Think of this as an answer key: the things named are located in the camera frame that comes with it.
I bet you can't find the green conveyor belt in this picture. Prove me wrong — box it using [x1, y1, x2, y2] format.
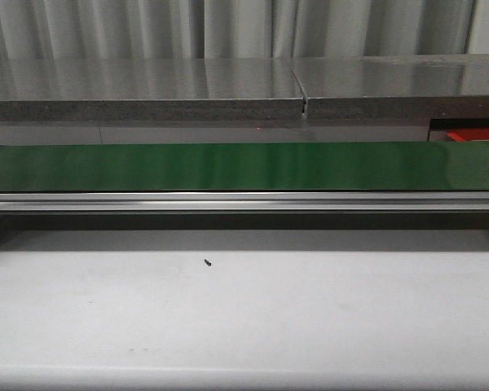
[0, 142, 489, 192]

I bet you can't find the grey stone counter slab left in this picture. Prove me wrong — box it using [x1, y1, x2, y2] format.
[0, 59, 304, 122]

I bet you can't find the grey stone counter slab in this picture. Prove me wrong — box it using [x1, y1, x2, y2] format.
[293, 54, 489, 120]
[0, 59, 304, 122]

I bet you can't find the aluminium conveyor frame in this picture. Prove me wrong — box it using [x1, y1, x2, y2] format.
[0, 191, 489, 254]

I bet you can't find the red plastic tray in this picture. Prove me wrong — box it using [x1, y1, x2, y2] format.
[447, 128, 489, 142]

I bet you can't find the grey stone counter slab right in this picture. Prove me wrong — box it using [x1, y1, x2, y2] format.
[293, 54, 489, 120]

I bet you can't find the grey curtain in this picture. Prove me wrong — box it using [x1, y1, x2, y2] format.
[0, 1, 476, 59]

